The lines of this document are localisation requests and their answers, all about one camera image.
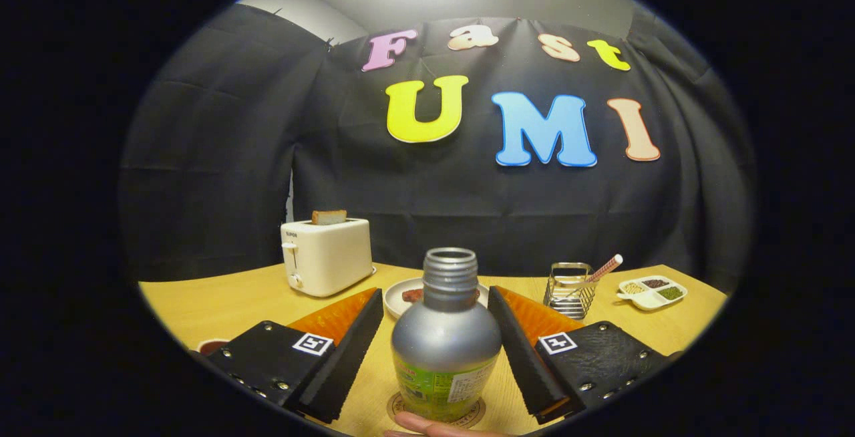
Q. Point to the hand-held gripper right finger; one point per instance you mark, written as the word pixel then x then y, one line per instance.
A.
pixel 521 357

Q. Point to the toast slice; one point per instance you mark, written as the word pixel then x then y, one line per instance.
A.
pixel 329 217

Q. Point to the wooden table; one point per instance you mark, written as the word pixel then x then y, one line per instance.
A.
pixel 220 303

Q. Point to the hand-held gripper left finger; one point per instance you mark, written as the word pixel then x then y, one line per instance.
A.
pixel 351 357

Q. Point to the striped straw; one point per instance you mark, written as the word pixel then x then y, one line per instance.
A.
pixel 604 268

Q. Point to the white round plate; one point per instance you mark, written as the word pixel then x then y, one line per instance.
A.
pixel 395 302

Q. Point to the round cork coaster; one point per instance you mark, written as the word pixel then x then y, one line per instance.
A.
pixel 394 405

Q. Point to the reddish meat slices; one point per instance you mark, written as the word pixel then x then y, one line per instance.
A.
pixel 413 295

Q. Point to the silver bottle with green label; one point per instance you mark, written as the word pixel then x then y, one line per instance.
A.
pixel 446 343

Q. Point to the white divided dish with grains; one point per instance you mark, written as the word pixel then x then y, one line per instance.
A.
pixel 641 300

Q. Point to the white toaster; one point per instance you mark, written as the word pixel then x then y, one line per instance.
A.
pixel 330 260

